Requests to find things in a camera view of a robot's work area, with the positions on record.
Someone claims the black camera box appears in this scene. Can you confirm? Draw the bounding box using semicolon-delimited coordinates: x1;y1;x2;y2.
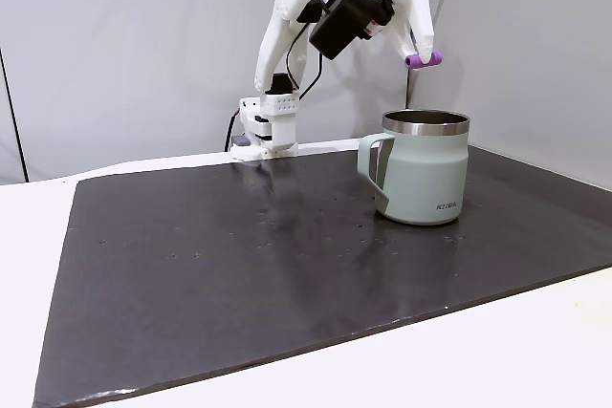
308;0;396;61

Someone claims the pale green metal mug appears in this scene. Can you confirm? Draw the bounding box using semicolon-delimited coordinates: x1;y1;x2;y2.
357;109;470;226

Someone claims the dark grey table mat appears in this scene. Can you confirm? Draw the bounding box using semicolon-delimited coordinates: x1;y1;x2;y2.
32;142;612;408

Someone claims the purple pen grip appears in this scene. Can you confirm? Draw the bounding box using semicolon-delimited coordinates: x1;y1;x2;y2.
404;50;444;71

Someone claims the black base power cable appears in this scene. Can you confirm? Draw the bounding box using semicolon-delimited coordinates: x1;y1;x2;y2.
224;110;240;152

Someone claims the black arm motor cable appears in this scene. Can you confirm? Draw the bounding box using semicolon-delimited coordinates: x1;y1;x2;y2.
285;20;324;101

